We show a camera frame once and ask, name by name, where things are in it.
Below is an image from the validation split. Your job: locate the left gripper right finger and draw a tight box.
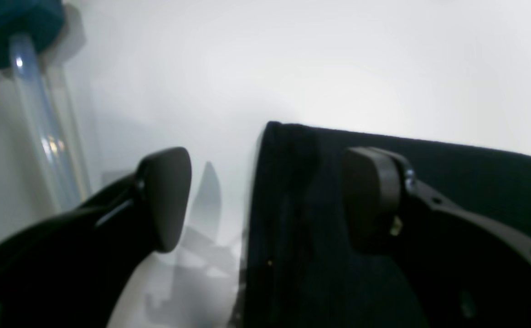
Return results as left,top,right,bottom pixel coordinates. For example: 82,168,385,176
342,147,531,328

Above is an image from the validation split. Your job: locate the blue glue gun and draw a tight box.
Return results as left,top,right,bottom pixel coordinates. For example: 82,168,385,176
0,0,82,211

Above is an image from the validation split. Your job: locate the black T-shirt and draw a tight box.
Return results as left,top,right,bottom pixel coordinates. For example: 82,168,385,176
240,121,531,328

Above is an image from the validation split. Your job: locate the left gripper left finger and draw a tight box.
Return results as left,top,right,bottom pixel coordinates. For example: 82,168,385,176
0,147,192,328

